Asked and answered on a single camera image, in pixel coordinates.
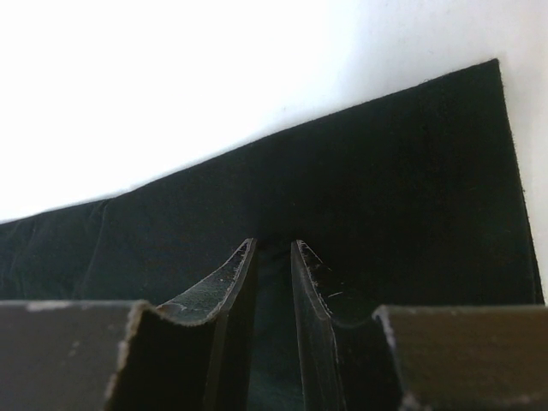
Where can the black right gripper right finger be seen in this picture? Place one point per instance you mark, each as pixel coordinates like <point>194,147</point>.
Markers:
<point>354,357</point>

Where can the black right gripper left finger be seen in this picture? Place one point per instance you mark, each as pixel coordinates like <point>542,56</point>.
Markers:
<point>192,352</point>

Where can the black t-shirt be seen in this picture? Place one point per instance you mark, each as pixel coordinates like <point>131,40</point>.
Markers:
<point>411,199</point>

